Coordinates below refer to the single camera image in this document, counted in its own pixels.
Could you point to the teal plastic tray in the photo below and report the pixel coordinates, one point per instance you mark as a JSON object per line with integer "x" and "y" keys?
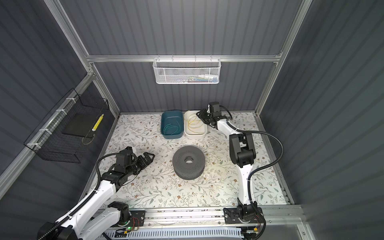
{"x": 172, "y": 124}

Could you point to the items in white basket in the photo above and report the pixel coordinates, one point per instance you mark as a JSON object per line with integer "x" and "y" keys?
{"x": 200, "y": 79}

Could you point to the grey foam spool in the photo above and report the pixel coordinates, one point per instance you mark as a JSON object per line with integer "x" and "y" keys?
{"x": 189, "y": 162}

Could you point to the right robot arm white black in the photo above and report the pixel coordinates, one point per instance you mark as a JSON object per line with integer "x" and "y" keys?
{"x": 242, "y": 154}

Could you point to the white wire wall basket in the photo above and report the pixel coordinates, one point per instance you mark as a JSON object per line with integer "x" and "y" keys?
{"x": 167, "y": 72}

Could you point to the black wire wall basket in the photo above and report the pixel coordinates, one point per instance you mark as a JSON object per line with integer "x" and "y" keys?
{"x": 50, "y": 144}

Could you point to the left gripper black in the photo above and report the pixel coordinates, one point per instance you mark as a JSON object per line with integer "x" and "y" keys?
{"x": 144, "y": 163}

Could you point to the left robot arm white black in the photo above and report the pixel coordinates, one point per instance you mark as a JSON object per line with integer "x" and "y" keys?
{"x": 99, "y": 199}

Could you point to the white vented cover strip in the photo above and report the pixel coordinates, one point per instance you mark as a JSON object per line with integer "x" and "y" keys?
{"x": 176, "y": 233}

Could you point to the white plastic tray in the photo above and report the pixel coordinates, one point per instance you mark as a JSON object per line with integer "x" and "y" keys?
{"x": 194, "y": 128}

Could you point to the black flat pad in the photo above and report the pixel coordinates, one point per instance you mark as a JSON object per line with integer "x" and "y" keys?
{"x": 80, "y": 126}

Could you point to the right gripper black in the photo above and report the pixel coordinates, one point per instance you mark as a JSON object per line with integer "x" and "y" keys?
{"x": 204, "y": 112}

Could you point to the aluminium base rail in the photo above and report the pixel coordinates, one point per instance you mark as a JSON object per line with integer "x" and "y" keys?
{"x": 180, "y": 216}

